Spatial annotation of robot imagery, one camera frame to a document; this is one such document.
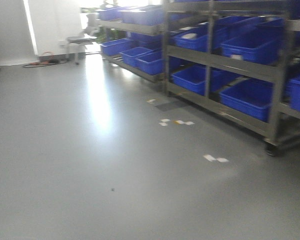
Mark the far grey metal rack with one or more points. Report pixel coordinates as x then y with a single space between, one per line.
143 33

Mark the small grey cart table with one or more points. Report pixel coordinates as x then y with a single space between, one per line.
85 37

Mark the blue bin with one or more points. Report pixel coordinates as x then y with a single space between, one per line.
193 78
197 38
257 46
152 63
252 97

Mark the blue bin upper left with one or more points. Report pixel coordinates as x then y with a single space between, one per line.
197 38

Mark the blue bin far lower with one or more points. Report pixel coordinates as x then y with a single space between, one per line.
152 63

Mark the grey metal flow rack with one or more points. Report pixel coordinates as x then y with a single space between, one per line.
281 17

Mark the blue bin lower left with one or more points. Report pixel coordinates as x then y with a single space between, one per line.
193 78

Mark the blue bin upper front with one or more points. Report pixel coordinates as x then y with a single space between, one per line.
257 46

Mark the blue bin lower front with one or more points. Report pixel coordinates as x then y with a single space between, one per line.
252 97

